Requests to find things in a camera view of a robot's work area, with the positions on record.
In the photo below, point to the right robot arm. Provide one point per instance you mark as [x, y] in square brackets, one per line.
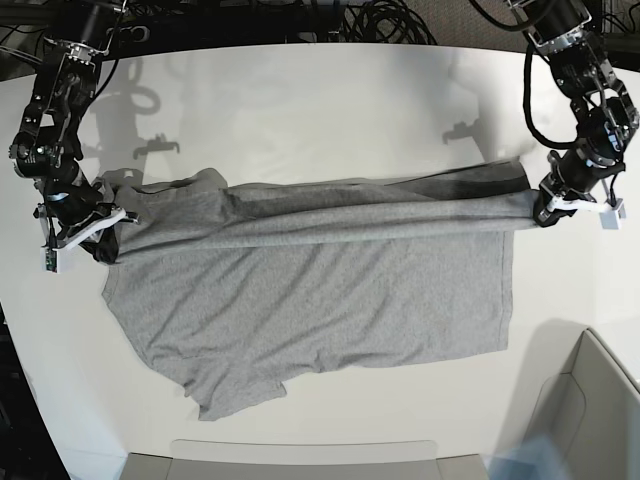
[47, 146]

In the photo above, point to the grey bin at bottom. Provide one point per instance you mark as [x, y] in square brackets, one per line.
[189, 459]

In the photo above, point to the grey bin at right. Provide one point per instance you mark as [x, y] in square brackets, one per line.
[585, 423]

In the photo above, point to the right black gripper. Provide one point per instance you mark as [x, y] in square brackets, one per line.
[74, 202]

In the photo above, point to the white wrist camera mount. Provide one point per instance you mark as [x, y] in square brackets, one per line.
[612, 212]
[60, 238]

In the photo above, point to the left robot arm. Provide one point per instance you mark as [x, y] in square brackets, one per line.
[558, 32]

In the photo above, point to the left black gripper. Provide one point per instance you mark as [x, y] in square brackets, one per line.
[567, 188]

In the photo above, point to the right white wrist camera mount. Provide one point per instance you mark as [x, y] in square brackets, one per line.
[60, 238]

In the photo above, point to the grey bin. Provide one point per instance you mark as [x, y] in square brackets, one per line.
[585, 423]
[189, 459]

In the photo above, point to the grey T-shirt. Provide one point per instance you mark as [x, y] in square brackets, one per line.
[231, 292]

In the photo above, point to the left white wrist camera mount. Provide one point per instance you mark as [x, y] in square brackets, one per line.
[612, 212]

